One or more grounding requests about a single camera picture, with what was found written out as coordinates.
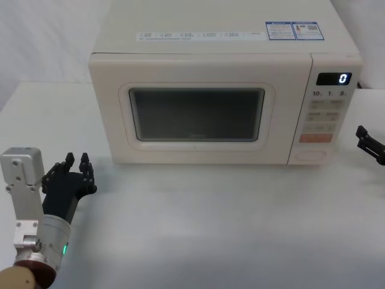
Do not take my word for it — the white table cloth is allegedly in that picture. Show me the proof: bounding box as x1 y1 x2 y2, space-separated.
0 81 385 289

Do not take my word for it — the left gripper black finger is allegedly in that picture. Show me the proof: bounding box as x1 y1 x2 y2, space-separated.
78 152 98 194
41 152 75 194

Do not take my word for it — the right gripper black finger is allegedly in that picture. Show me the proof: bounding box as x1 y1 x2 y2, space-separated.
355 125 385 167

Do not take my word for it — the white curtain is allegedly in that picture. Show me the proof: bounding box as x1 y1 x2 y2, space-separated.
0 0 385 91

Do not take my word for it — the cream microwave oven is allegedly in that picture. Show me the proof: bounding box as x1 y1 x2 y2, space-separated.
87 0 364 166

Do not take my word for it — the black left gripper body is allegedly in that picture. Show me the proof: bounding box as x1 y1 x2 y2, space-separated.
41 170 91 225

